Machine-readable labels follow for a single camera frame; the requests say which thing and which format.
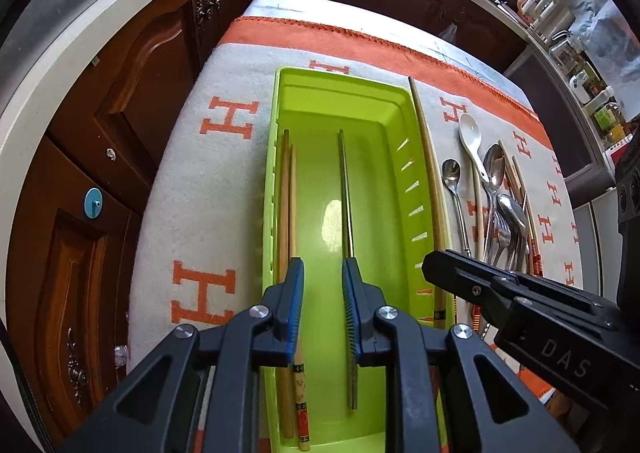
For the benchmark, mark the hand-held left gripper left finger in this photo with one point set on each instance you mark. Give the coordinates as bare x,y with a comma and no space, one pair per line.
295,313

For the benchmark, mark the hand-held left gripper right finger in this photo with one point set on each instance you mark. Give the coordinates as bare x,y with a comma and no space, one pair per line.
352,313

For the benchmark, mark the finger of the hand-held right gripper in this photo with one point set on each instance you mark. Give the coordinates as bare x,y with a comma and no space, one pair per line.
460,278

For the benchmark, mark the large metal spoon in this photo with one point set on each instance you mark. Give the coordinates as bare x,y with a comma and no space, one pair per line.
512,210
494,165

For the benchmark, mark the small metal spoon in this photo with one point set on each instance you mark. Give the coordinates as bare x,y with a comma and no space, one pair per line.
451,172

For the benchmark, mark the long wooden chopstick dark band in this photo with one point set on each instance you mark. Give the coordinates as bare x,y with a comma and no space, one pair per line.
430,173

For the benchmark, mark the wooden chopstick red printed end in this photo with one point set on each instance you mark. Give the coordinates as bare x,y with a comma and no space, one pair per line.
293,193

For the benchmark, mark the silver metal chopstick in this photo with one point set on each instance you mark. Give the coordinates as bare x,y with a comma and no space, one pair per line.
345,193

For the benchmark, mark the plain wooden chopstick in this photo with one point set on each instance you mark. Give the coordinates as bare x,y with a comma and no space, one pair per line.
284,193

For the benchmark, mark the green plastic utensil tray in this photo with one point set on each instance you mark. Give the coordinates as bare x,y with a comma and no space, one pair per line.
320,183

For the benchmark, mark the white ceramic spoon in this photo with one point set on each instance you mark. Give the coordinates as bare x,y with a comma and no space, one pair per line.
469,130

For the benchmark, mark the white refrigerator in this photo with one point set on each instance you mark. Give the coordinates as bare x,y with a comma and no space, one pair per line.
595,228

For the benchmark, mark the grey and orange lettered blanket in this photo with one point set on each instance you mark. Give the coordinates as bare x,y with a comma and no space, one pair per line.
215,193

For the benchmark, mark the green label bottle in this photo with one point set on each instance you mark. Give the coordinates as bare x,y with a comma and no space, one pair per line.
607,118

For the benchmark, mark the white plastic bottle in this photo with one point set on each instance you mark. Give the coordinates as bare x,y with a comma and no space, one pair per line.
597,100

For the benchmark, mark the white round jar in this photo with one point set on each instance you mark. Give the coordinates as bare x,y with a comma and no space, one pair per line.
580,88

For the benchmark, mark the hanging white plastic bag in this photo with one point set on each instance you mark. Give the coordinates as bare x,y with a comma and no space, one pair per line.
451,33

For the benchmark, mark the glass pitcher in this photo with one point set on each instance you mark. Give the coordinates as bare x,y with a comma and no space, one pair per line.
565,50

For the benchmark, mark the brown wooden kitchen cabinets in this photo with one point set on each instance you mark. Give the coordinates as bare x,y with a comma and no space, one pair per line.
150,83

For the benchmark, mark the pink jug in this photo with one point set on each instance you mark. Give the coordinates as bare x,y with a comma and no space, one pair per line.
525,3

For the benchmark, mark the white electric kettle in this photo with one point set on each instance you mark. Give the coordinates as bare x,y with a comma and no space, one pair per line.
545,8

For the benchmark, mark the white kitchen countertop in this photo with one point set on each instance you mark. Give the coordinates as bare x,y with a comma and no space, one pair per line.
50,68

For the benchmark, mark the blue round wall hook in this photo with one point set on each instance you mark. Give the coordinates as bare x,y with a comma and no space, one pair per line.
92,203

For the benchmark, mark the grey wall sheet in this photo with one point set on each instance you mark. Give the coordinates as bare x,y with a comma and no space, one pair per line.
607,43

